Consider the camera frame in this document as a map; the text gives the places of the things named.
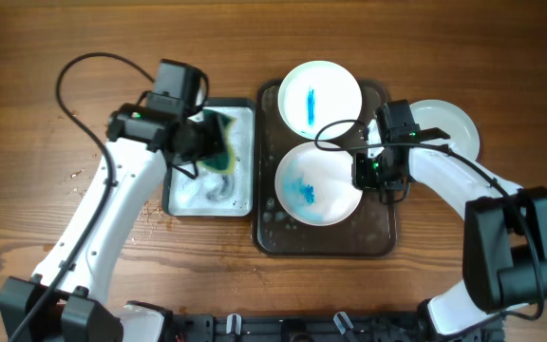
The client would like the dark brown serving tray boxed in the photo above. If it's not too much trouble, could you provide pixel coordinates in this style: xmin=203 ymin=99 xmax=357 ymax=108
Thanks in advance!
xmin=252 ymin=79 xmax=398 ymax=259

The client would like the left black cable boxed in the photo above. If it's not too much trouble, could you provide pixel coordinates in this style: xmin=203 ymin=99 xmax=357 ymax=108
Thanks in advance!
xmin=6 ymin=51 xmax=156 ymax=342

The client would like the white stained plate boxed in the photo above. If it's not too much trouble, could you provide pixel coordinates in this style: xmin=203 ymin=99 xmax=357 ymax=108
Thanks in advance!
xmin=409 ymin=100 xmax=481 ymax=161
xmin=274 ymin=142 xmax=363 ymax=226
xmin=277 ymin=61 xmax=363 ymax=141

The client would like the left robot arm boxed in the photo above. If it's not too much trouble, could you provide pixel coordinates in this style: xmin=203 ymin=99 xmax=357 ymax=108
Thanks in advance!
xmin=0 ymin=59 xmax=225 ymax=341

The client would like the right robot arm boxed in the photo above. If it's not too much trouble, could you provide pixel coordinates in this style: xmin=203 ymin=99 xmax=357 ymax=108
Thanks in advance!
xmin=352 ymin=100 xmax=547 ymax=341

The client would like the green yellow sponge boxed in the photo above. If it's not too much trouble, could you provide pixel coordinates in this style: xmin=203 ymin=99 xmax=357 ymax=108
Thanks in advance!
xmin=198 ymin=109 xmax=236 ymax=175

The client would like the small black water tray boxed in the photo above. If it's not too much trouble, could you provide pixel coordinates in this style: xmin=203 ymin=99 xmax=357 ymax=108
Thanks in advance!
xmin=162 ymin=98 xmax=255 ymax=217

